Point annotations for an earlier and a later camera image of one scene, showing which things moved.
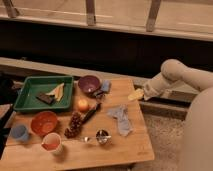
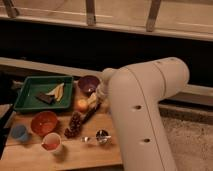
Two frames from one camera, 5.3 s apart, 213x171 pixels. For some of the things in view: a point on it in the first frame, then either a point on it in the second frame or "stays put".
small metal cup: [102, 136] stays put
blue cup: [20, 132] stays put
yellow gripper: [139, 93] to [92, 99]
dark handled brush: [86, 116] stays put
